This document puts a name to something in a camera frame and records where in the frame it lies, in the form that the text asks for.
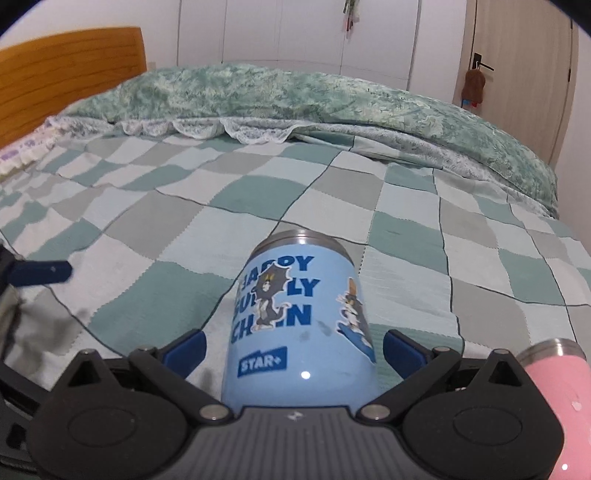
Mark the blue cartoon cup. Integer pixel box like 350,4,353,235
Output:
221,229,380,412

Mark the pink cup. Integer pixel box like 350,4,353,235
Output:
517,338,591,480

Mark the floral lace pillow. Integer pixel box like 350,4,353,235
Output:
0,121,63,180

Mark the checkered green bedspread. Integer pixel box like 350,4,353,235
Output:
1,135,590,391

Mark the wooden headboard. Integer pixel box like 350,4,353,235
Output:
0,27,147,147

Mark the green floral quilt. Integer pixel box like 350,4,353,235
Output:
55,64,558,217

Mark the beige wooden door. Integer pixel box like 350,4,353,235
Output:
453,0,579,166

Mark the white wardrobe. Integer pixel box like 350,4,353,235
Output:
177,0,468,102

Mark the black door handle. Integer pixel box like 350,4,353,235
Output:
471,52,495,72

